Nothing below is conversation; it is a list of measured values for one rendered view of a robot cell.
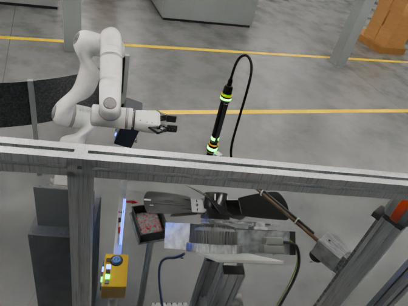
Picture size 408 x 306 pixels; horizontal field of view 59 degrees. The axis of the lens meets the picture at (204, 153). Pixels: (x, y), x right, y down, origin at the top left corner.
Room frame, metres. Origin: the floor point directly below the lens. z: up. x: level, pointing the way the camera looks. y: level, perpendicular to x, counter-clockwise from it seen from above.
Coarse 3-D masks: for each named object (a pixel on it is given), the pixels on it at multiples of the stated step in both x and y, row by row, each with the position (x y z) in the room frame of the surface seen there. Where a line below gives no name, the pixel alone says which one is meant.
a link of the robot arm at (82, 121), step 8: (80, 112) 1.46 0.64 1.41; (88, 112) 1.49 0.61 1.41; (80, 120) 1.44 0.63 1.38; (88, 120) 1.46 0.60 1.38; (80, 128) 1.44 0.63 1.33; (88, 128) 1.43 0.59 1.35; (96, 128) 1.48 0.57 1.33; (64, 136) 1.37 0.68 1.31; (72, 136) 1.37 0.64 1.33; (80, 136) 1.38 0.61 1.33; (88, 136) 1.44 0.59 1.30
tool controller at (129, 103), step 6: (126, 102) 1.91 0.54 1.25; (132, 102) 1.94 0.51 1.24; (138, 102) 1.98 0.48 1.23; (132, 108) 1.88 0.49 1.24; (138, 108) 1.91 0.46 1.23; (120, 132) 1.72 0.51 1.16; (126, 132) 1.73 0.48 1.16; (132, 132) 1.74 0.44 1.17; (114, 138) 1.75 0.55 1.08; (120, 138) 1.72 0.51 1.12; (126, 138) 1.73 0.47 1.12; (132, 138) 1.74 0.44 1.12; (120, 144) 1.72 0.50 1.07; (126, 144) 1.73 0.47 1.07; (132, 144) 1.74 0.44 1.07
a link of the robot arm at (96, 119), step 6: (96, 108) 1.13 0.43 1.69; (126, 108) 1.18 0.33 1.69; (90, 114) 1.11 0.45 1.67; (96, 114) 1.11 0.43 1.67; (120, 114) 1.14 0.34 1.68; (90, 120) 1.10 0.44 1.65; (96, 120) 1.10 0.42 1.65; (102, 120) 1.11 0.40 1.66; (108, 120) 1.10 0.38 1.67; (114, 120) 1.11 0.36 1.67; (120, 120) 1.13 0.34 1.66; (102, 126) 1.12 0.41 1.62; (108, 126) 1.12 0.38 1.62; (114, 126) 1.13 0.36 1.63; (120, 126) 1.13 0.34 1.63
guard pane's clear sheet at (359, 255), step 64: (0, 192) 0.43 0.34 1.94; (64, 192) 0.45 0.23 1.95; (128, 192) 0.48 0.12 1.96; (192, 192) 0.51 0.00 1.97; (256, 192) 0.55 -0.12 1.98; (0, 256) 0.42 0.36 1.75; (64, 256) 0.45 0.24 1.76; (128, 256) 0.49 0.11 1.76; (192, 256) 0.52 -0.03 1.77; (256, 256) 0.56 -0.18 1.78; (320, 256) 0.60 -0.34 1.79; (384, 256) 0.65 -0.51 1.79
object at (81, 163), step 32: (0, 160) 0.42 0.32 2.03; (32, 160) 0.43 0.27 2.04; (64, 160) 0.44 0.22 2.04; (96, 160) 0.45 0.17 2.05; (128, 160) 0.47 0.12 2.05; (160, 160) 0.49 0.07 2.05; (192, 160) 0.52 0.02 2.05; (224, 160) 0.54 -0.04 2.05; (256, 160) 0.56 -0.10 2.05; (320, 192) 0.56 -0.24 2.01; (352, 192) 0.58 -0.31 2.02; (384, 192) 0.60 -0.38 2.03
